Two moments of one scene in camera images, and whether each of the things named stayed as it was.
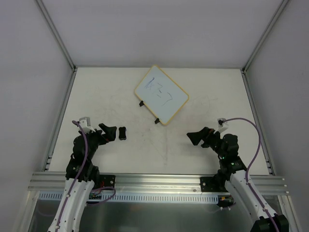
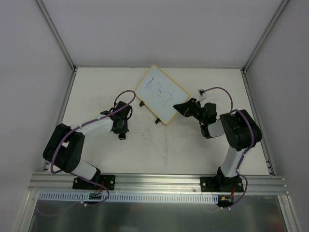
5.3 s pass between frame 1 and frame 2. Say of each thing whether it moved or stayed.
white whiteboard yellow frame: stayed
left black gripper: moved
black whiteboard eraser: stayed
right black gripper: moved
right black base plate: stayed
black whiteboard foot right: stayed
